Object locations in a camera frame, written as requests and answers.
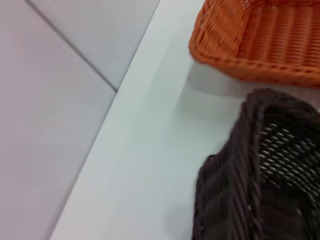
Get orange-yellow woven basket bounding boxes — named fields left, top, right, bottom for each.
left=188, top=0, right=320, bottom=88

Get dark brown woven basket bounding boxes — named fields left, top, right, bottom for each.
left=191, top=88, right=320, bottom=240

